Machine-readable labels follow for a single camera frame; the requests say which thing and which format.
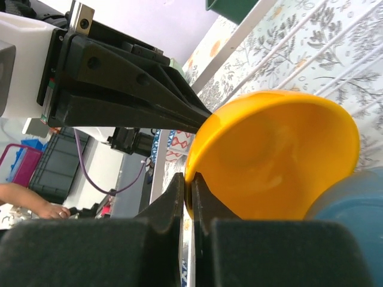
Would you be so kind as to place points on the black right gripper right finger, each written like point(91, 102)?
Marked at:
point(230, 251)

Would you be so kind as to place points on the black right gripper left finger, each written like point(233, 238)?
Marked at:
point(140, 251)

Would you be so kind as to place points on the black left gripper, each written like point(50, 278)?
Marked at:
point(95, 76)

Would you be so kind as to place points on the yellow bowl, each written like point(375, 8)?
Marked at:
point(270, 154)

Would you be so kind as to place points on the solid blue bowl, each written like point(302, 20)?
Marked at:
point(356, 203)

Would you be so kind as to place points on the white wire dish rack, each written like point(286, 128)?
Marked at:
point(329, 48)

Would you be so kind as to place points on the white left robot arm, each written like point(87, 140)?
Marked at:
point(126, 139)

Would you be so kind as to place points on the person's hand in background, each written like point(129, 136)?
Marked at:
point(20, 196)

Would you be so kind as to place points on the blue triangle patterned bowl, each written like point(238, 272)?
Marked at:
point(155, 144)

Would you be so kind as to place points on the light green flower bowl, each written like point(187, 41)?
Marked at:
point(176, 69)

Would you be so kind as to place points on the dark grey storage crate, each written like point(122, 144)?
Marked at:
point(57, 168)

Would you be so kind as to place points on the magenta storage bin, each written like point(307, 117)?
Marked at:
point(25, 165)

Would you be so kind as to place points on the orange patterned bowl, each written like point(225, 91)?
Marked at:
point(178, 145)

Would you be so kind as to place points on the green compartment organizer tray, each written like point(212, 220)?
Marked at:
point(233, 10)

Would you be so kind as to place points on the floral patterned table mat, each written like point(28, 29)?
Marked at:
point(284, 181)

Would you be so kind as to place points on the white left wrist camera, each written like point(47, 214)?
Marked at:
point(24, 47)

